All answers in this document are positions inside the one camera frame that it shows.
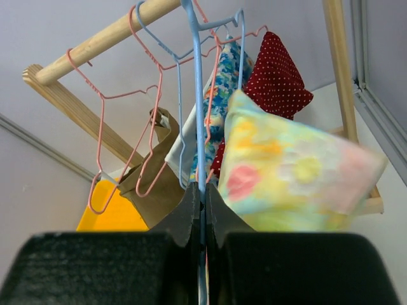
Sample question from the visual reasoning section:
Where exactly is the yellow plastic tray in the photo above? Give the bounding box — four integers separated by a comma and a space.
76, 180, 148, 231

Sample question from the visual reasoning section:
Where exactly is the white cloth garment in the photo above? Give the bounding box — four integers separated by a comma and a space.
164, 72, 214, 184

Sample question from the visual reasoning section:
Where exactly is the pink hanger with brown skirt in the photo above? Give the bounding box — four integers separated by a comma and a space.
66, 48, 162, 215

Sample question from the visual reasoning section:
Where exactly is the blue hanger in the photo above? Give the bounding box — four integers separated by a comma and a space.
181, 0, 246, 304
135, 1, 203, 156

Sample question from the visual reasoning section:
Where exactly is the brown skirt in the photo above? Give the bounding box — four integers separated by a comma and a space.
118, 107, 184, 229

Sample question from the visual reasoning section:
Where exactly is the red polka dot garment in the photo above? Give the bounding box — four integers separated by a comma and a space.
210, 31, 314, 179

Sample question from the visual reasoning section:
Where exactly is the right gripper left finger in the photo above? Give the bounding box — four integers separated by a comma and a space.
1, 184, 200, 304

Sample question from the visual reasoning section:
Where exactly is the blue floral garment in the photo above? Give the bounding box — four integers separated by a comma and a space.
190, 38, 255, 185

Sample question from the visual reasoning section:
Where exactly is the wooden clothes rack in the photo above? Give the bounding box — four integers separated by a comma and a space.
22, 0, 385, 215

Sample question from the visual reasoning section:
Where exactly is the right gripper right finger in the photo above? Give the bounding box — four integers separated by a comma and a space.
205, 184, 400, 304

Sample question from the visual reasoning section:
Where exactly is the pastel floral garment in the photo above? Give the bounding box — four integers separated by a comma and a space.
218, 90, 387, 231

